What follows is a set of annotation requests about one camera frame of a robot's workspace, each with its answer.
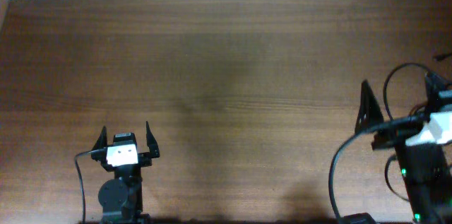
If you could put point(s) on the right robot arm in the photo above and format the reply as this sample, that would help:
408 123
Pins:
425 172

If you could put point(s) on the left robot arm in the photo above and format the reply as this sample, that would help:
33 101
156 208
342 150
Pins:
121 197

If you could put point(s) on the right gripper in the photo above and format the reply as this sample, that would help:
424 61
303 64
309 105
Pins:
370 113

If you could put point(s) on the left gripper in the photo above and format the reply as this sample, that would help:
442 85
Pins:
145 159

